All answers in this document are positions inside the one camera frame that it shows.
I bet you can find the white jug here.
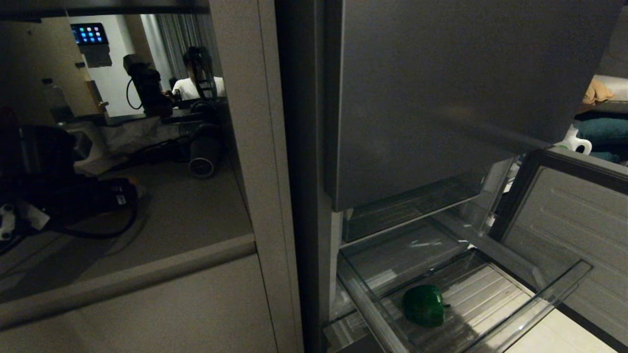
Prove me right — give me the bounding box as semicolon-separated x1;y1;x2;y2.
554;125;593;155

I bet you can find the mirrored cabinet panel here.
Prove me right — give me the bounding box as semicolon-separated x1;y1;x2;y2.
0;14;257;303

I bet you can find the green bell pepper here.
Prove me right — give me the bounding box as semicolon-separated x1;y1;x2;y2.
402;284;452;328

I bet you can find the beige cabinet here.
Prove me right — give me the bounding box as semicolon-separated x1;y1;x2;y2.
0;0;306;353

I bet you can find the teal cushion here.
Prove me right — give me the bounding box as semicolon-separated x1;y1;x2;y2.
573;117;628;163

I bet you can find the orange cloth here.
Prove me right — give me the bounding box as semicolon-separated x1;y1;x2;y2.
582;78;616;105

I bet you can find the clear fridge shelf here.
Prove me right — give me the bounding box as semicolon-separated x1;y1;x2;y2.
342;174;496;243

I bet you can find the fridge door with white lining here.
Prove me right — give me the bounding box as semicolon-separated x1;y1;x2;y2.
490;147;628;350

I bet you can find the grey fridge door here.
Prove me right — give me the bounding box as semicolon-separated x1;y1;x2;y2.
324;0;625;212

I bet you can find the clear plastic fridge drawer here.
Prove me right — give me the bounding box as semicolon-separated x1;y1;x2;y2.
336;245;594;353

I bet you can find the grey fridge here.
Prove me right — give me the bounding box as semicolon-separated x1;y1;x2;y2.
275;0;545;353

